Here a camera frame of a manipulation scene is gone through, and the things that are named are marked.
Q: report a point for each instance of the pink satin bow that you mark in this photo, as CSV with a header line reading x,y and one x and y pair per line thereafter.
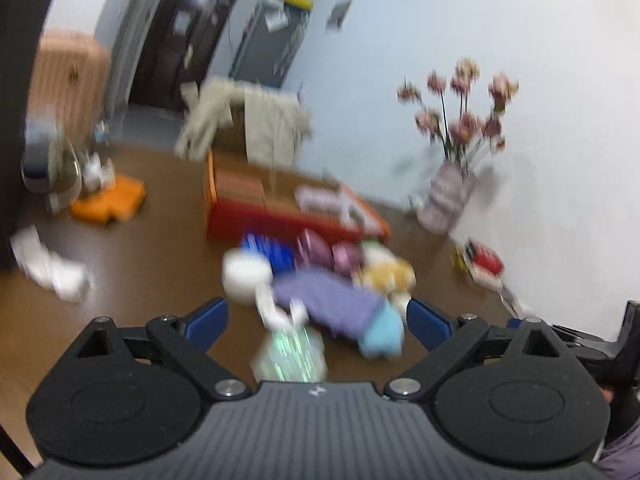
x,y
342,258

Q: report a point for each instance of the orange cloth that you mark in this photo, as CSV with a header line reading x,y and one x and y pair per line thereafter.
x,y
118,202

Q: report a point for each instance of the wall picture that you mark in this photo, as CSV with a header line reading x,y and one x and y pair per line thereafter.
x,y
336,19

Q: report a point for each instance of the light blue plush ball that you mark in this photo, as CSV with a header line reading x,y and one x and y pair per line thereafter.
x,y
384,338

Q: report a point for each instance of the pink textured vase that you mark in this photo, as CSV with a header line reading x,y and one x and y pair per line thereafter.
x,y
448,194

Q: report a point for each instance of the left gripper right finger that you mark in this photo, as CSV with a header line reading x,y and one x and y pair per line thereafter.
x,y
513,395

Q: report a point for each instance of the clear plastic bag clutter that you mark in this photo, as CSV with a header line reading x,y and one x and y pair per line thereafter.
x,y
50,165

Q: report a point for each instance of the black paper bag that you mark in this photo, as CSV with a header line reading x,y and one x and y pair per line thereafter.
x,y
21,27

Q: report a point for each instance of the grey refrigerator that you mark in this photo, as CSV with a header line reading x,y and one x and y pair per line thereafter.
x,y
269,44

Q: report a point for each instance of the purple knitted cloth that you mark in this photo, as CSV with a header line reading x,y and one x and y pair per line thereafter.
x,y
330,300

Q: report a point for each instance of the pink suitcase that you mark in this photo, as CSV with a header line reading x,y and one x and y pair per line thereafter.
x,y
68,82

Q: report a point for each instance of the beige jacket on chair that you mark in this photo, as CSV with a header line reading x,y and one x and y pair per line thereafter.
x,y
266,126

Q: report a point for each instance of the white round bowl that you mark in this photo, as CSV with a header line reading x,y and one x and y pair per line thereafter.
x,y
242,273

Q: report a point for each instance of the yellow white plush toy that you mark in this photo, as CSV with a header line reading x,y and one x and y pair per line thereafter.
x,y
382,271

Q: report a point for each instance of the dark brown door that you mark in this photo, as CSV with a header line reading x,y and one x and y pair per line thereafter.
x,y
178,49

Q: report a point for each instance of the red orange cardboard box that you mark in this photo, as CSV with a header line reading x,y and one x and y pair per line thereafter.
x,y
279,216

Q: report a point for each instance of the white small box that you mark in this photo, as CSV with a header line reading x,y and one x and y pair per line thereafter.
x,y
484,278

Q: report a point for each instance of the blue plastic packet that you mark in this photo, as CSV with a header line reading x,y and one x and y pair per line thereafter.
x,y
280,255

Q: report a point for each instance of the lilac fluffy towel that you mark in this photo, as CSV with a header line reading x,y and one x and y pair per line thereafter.
x,y
309,198

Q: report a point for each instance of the iridescent plastic bag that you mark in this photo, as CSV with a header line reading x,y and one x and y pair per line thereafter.
x,y
294,356

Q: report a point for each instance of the red cigarette box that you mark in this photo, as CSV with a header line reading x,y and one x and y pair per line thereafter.
x,y
479,256

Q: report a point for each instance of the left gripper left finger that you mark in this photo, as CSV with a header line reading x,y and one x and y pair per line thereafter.
x,y
124,395

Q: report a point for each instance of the dried pink flowers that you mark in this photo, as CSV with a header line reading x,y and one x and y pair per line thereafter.
x,y
444,117

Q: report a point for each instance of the crumpled white tissue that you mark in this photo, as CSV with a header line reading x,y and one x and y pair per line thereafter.
x,y
70,280

